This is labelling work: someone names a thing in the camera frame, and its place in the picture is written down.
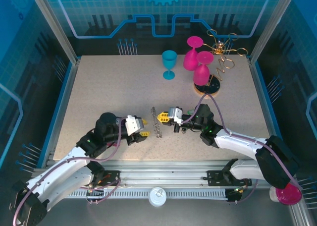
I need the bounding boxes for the metal disc with key rings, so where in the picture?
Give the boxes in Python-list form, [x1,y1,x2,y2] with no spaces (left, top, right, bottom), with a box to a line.
[150,106,164,140]

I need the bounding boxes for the pink plastic goblet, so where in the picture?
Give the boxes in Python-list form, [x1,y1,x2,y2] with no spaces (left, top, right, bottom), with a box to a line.
[193,51,214,87]
[183,36,204,71]

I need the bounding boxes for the blue plastic goblet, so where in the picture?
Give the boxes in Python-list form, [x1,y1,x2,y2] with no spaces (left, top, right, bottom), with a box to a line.
[161,50,178,81]

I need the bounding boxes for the white tin can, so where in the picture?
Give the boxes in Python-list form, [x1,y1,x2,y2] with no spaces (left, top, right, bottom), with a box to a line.
[148,187,167,208]

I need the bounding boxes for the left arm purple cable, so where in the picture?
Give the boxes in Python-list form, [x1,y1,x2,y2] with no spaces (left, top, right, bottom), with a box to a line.
[11,116,127,226]

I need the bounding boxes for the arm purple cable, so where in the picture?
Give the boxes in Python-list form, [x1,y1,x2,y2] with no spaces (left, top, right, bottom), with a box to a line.
[11,116,127,226]
[182,93,304,204]

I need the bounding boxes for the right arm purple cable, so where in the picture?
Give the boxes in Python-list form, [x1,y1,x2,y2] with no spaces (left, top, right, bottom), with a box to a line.
[182,93,304,204]

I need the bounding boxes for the gold wire glass stand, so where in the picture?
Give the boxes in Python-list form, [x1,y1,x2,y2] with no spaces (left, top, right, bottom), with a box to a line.
[193,29,248,98]

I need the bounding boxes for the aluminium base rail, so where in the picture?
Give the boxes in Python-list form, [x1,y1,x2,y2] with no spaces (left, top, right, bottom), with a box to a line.
[33,159,298,190]

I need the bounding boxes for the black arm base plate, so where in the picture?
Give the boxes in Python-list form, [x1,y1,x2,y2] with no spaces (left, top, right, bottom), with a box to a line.
[99,169,122,187]
[207,169,253,187]

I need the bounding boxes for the aluminium table side rail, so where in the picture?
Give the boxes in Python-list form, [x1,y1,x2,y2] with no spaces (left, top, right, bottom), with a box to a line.
[47,56,82,162]
[247,56,284,162]

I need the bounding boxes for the slotted cable duct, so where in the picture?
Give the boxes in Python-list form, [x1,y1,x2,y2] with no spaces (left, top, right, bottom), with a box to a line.
[65,189,228,200]

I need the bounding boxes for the aluminium frame post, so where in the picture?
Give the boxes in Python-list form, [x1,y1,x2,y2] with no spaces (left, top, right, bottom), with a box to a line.
[27,0,82,64]
[247,0,299,63]

